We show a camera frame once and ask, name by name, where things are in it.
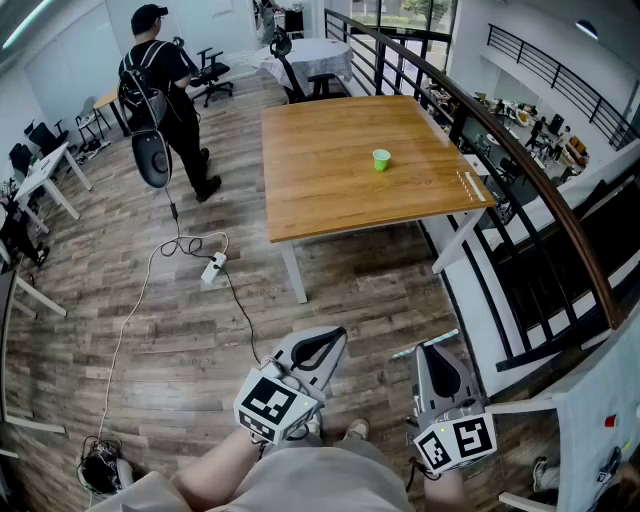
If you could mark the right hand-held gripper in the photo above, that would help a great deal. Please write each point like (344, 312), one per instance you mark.
(455, 442)

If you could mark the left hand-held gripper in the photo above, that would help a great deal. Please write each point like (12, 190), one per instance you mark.
(270, 400)

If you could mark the green paper cup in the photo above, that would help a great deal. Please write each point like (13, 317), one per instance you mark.
(381, 161)

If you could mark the person's right forearm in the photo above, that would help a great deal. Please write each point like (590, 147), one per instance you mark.
(445, 492)

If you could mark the person's left forearm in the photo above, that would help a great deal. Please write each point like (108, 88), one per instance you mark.
(215, 467)

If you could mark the white wrapped straw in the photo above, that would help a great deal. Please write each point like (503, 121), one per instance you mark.
(475, 186)

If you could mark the person's left shoe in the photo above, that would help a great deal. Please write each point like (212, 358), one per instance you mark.
(314, 425)

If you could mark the person's shoe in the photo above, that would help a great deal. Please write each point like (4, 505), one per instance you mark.
(542, 475)
(357, 429)
(314, 425)

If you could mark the person's right shoe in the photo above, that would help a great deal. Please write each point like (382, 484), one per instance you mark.
(357, 429)

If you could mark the person's beige shorts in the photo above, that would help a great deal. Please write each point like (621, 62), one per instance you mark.
(320, 480)

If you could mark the white power strip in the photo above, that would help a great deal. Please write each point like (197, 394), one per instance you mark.
(214, 267)

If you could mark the white table light cloth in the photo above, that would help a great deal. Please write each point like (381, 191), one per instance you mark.
(595, 400)

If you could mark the small red item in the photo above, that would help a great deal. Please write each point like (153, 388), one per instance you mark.
(611, 421)

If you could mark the wooden table white legs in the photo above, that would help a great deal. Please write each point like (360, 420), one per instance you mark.
(325, 165)

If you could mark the black railing wooden handrail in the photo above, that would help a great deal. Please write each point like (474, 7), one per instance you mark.
(525, 160)

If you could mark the dark oval hanging device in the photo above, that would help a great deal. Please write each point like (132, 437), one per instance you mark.
(152, 157)

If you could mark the black high-back office chair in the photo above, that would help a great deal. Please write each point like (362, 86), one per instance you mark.
(292, 75)

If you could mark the round table checkered cloth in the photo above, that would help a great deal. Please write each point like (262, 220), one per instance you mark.
(320, 55)

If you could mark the black armrest office chair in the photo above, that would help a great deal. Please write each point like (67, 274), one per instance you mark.
(212, 70)

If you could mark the grey chair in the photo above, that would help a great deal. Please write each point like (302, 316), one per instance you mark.
(89, 117)

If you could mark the small wooden side table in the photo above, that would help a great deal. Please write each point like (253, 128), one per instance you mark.
(107, 97)

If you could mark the white desk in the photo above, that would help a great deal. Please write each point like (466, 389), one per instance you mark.
(42, 170)

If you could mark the black balcony railing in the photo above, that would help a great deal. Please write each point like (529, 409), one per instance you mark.
(565, 70)

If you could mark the black chairs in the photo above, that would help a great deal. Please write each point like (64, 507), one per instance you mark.
(45, 137)

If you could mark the wall lamp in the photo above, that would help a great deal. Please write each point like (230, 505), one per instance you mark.
(587, 29)

